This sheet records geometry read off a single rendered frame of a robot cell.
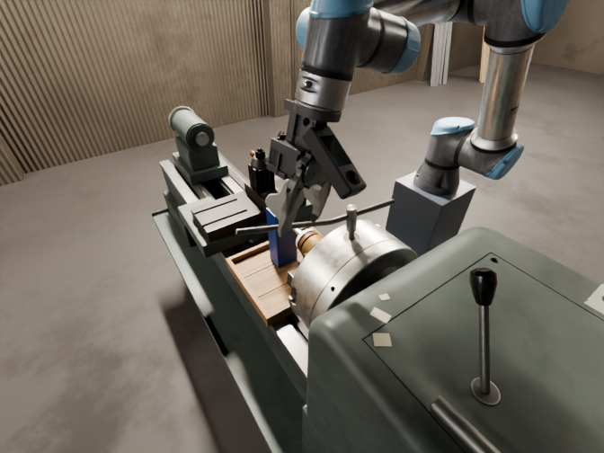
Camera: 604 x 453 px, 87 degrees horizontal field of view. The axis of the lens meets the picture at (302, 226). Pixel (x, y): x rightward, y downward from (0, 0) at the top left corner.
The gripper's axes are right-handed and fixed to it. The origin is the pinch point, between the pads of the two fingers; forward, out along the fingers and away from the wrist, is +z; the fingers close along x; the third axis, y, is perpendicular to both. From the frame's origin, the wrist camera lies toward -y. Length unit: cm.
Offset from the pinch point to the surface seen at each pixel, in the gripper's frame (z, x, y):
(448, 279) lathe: 3.7, -15.2, -23.9
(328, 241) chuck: 8.8, -13.1, 0.7
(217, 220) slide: 36, -27, 54
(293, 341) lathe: 45.9, -14.3, 2.7
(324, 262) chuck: 11.5, -9.4, -1.8
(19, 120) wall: 100, -43, 382
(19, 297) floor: 156, 18, 193
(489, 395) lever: 6.6, 1.3, -35.6
